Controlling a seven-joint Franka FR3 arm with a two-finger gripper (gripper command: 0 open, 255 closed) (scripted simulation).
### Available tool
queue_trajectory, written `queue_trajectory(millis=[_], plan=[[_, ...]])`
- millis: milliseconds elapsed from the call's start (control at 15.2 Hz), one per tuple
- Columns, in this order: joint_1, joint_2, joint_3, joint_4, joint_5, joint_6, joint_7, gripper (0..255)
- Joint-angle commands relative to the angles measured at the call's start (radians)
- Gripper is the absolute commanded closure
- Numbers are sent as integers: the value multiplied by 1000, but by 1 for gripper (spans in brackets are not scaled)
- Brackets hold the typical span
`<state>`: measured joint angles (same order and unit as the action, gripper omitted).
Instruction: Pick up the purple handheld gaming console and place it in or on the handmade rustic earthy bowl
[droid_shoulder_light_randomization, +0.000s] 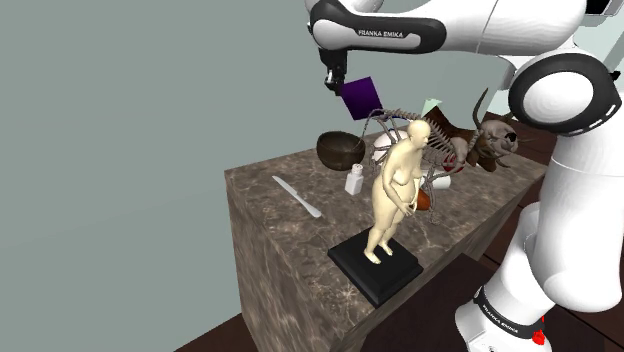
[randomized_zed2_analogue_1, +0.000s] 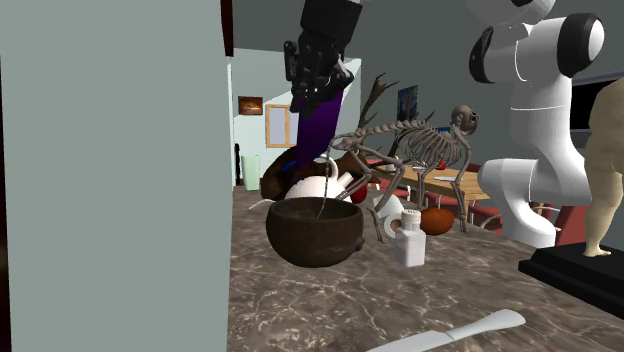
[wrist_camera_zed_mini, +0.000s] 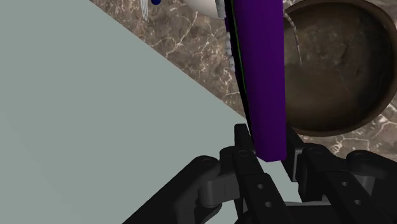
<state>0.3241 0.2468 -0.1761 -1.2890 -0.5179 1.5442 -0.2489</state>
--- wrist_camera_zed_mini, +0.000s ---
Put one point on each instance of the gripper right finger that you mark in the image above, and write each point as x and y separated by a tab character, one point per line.
341	192

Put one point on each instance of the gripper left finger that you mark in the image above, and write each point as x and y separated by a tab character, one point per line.
248	192

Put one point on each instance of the purple box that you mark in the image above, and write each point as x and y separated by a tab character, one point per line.
263	77

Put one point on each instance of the brown round bowl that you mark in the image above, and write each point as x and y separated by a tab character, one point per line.
338	77

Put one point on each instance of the white figure with blue dot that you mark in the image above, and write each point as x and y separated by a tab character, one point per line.
204	6

